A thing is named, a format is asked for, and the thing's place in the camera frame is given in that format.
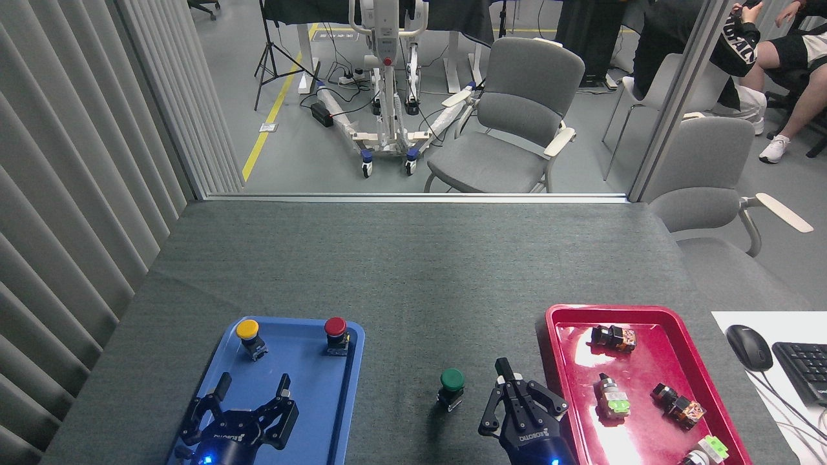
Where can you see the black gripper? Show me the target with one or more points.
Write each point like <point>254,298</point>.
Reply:
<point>536,442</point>
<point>232,439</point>

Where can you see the green push button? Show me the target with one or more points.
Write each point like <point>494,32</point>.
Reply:
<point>451,379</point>

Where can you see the yellow push button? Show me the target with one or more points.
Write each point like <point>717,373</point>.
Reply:
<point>247,329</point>

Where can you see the red push button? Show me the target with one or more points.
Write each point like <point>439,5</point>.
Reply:
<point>335,326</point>

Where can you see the blue plastic tray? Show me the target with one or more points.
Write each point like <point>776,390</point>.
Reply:
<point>310,381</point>

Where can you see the red plastic tray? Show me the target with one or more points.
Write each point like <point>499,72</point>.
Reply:
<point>646,368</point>

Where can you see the white desk mat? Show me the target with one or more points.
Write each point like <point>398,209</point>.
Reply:
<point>736,320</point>

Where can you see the black computer mouse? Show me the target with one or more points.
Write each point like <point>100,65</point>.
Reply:
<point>749,347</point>

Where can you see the silver floor outlet plate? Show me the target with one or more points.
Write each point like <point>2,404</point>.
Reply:
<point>268,127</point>

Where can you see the grey armchair with white armrests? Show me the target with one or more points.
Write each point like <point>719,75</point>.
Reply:
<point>701,174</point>
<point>517,110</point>

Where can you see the black keyboard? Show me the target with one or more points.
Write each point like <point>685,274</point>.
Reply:
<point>804,371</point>

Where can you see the black power adapter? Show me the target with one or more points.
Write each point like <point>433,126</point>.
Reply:
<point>321,114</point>

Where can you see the white chair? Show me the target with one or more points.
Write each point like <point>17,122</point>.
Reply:
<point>656,84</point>

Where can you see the white wheeled stand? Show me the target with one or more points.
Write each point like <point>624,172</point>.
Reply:
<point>387,84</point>

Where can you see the white power strip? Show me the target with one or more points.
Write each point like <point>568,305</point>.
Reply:
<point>352,79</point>

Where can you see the black tripod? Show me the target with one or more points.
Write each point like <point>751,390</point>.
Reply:
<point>270,55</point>

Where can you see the person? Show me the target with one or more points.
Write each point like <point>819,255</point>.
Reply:
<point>785,51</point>
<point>665,39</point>

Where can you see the black cloth covered table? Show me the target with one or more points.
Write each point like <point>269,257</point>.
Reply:
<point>452,16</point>

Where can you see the black office chair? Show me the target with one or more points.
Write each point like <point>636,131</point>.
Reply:
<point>205,6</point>

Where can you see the silver switch with green block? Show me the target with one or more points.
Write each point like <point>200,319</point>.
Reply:
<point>612,395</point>

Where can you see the black orange switch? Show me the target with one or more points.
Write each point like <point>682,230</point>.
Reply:
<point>678,405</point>
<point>614,338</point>

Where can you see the white green switch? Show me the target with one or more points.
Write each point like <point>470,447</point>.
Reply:
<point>707,450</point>

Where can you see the silver frame rail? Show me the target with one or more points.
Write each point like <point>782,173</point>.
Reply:
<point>413,197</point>

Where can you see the silver post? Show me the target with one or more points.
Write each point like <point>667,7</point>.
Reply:
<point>681,97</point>

